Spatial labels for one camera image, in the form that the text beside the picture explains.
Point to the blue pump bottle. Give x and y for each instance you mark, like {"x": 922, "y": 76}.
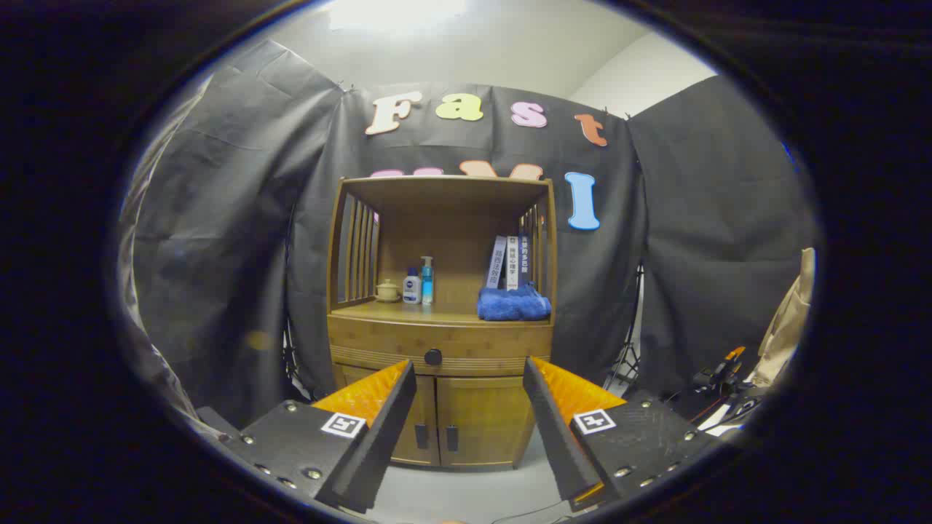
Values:
{"x": 427, "y": 284}

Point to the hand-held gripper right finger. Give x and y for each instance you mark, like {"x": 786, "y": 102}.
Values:
{"x": 561, "y": 437}

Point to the black round drawer knob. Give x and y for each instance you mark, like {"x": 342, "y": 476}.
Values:
{"x": 433, "y": 356}

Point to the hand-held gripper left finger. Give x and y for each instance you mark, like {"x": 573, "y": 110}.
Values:
{"x": 378, "y": 437}

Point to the white bottle with blue cap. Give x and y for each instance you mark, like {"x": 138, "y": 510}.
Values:
{"x": 411, "y": 291}

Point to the black backdrop stand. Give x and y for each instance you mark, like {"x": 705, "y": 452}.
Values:
{"x": 628, "y": 356}

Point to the wooden cabinet door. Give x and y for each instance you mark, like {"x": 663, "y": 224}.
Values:
{"x": 430, "y": 400}
{"x": 488, "y": 418}

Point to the wooden cabinet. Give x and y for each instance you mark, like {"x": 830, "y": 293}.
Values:
{"x": 444, "y": 247}

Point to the white spine book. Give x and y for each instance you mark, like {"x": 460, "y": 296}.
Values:
{"x": 513, "y": 262}

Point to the blue folded towel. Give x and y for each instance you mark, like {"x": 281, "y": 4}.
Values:
{"x": 513, "y": 306}

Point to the beige cloth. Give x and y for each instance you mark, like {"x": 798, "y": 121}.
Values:
{"x": 790, "y": 320}

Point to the grey book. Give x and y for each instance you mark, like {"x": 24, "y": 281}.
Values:
{"x": 496, "y": 262}

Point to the wooden countertop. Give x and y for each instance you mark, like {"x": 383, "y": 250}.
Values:
{"x": 451, "y": 314}

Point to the dark blue book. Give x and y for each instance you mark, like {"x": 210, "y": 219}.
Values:
{"x": 525, "y": 258}

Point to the beige lidded teacup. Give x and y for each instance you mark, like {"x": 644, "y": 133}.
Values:
{"x": 387, "y": 291}

